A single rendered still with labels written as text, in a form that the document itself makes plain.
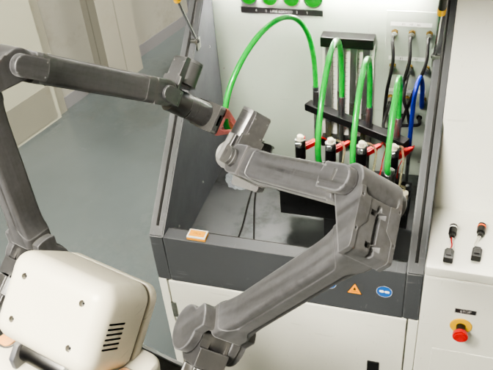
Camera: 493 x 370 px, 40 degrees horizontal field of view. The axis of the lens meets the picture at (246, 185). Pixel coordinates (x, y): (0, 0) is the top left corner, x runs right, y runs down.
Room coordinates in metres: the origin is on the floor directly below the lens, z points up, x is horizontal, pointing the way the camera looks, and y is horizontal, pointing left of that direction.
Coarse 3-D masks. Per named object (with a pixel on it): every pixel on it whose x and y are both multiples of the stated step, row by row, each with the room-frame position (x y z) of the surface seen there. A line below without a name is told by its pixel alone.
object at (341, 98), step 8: (336, 40) 1.47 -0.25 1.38; (328, 56) 1.41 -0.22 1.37; (328, 64) 1.39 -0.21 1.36; (328, 72) 1.37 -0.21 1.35; (320, 96) 1.33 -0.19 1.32; (344, 96) 1.58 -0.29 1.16; (320, 104) 1.32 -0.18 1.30; (344, 104) 1.57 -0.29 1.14; (320, 112) 1.31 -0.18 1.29; (344, 112) 1.57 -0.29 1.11; (320, 120) 1.30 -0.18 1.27; (320, 128) 1.29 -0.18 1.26; (320, 136) 1.28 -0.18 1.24; (320, 144) 1.28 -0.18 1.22; (320, 152) 1.28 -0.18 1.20; (320, 160) 1.28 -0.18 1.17; (328, 160) 1.40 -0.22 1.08
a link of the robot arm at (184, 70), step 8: (176, 56) 1.38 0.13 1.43; (176, 64) 1.36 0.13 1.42; (184, 64) 1.35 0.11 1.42; (192, 64) 1.36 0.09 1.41; (200, 64) 1.37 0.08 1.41; (168, 72) 1.35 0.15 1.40; (176, 72) 1.34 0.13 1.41; (184, 72) 1.35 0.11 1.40; (192, 72) 1.35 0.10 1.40; (200, 72) 1.37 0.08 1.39; (176, 80) 1.33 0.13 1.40; (184, 80) 1.34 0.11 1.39; (192, 80) 1.35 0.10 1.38; (168, 88) 1.27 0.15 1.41; (176, 88) 1.29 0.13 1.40; (192, 88) 1.35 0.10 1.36; (168, 96) 1.27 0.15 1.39; (176, 96) 1.28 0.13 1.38; (176, 104) 1.28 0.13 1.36
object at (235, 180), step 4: (264, 144) 1.15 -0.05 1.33; (268, 144) 1.15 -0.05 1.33; (264, 148) 1.15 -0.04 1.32; (268, 148) 1.14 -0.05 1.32; (272, 148) 1.14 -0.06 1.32; (268, 152) 1.14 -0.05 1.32; (232, 180) 1.13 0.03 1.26; (236, 180) 1.12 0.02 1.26; (240, 180) 1.12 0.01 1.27; (236, 184) 1.11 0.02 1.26; (240, 184) 1.11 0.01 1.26; (244, 184) 1.11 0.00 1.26; (248, 184) 1.10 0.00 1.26; (252, 184) 1.10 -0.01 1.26; (244, 188) 1.10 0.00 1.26; (248, 188) 1.10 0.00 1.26; (252, 188) 1.09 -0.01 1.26; (256, 188) 1.09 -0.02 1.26
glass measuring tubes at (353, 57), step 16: (336, 32) 1.70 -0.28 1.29; (336, 48) 1.69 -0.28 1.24; (352, 48) 1.65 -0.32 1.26; (368, 48) 1.64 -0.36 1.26; (336, 64) 1.69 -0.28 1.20; (352, 64) 1.66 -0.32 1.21; (336, 80) 1.69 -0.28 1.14; (352, 80) 1.66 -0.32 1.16; (336, 96) 1.69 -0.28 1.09; (352, 96) 1.66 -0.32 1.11; (352, 112) 1.66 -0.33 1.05; (336, 128) 1.69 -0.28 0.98; (336, 144) 1.66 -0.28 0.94
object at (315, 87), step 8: (280, 16) 1.53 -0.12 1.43; (288, 16) 1.55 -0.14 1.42; (296, 16) 1.58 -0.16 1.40; (272, 24) 1.50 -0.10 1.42; (304, 24) 1.60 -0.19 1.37; (264, 32) 1.48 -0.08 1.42; (304, 32) 1.61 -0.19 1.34; (256, 40) 1.46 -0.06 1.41; (312, 40) 1.62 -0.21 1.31; (248, 48) 1.44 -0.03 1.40; (312, 48) 1.63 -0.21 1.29; (312, 56) 1.63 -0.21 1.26; (240, 64) 1.41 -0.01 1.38; (312, 64) 1.64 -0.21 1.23; (232, 80) 1.39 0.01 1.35; (232, 88) 1.38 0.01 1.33; (224, 96) 1.38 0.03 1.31; (224, 104) 1.37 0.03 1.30; (224, 120) 1.36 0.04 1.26; (224, 128) 1.36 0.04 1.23
